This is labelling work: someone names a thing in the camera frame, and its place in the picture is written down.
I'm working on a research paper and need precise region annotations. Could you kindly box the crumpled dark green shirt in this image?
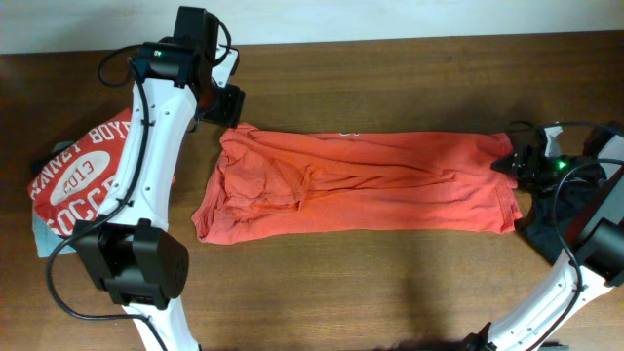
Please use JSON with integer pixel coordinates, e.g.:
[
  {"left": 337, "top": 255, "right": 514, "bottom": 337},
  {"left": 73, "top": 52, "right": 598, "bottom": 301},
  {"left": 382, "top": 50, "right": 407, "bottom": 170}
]
[{"left": 517, "top": 165, "right": 606, "bottom": 265}]

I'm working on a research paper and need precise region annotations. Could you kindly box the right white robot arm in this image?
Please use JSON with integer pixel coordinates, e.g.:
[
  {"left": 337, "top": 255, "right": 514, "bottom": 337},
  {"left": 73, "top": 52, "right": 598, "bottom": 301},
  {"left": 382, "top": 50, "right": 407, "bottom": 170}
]
[{"left": 459, "top": 124, "right": 623, "bottom": 350}]

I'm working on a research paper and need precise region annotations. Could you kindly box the orange t-shirt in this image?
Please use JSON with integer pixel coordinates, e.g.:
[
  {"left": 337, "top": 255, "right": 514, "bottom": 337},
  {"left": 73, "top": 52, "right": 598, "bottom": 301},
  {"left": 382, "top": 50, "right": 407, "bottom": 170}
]
[{"left": 192, "top": 123, "right": 522, "bottom": 245}]

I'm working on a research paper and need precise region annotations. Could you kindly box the folded navy shirt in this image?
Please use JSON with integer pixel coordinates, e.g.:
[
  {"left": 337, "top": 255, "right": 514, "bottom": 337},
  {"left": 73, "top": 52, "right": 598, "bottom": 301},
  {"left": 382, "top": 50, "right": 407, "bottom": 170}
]
[{"left": 30, "top": 143, "right": 70, "bottom": 177}]

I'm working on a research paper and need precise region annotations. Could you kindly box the folded red soccer shirt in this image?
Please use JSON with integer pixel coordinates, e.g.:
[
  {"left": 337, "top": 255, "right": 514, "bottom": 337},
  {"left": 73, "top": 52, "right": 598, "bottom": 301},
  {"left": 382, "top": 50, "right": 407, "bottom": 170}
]
[{"left": 27, "top": 107, "right": 176, "bottom": 238}]

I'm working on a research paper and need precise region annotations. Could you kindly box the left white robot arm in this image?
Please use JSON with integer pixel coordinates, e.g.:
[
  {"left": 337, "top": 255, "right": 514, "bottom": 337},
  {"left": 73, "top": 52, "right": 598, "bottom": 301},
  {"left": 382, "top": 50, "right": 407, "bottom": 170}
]
[{"left": 69, "top": 43, "right": 245, "bottom": 350}]

